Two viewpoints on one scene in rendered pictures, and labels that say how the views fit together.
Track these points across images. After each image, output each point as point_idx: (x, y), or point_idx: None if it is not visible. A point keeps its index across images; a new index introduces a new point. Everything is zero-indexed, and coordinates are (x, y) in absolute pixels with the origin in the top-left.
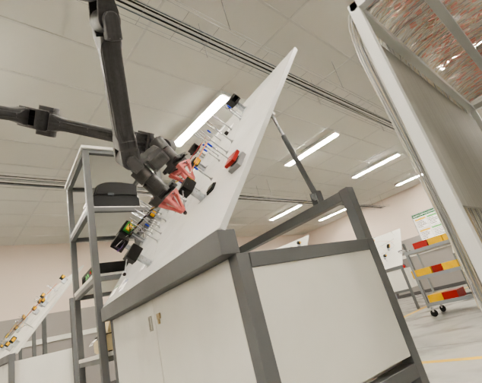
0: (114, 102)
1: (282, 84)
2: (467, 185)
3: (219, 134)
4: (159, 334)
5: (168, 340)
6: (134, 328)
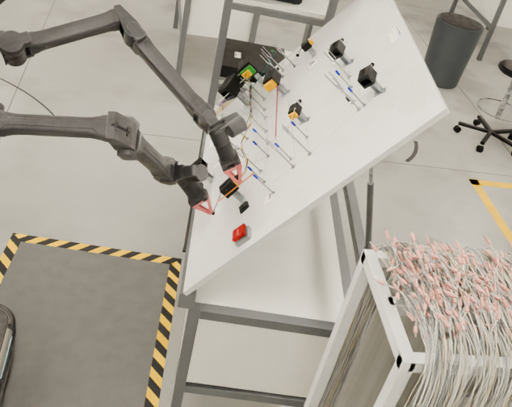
0: (142, 164)
1: (356, 176)
2: (399, 404)
3: (384, 44)
4: None
5: None
6: None
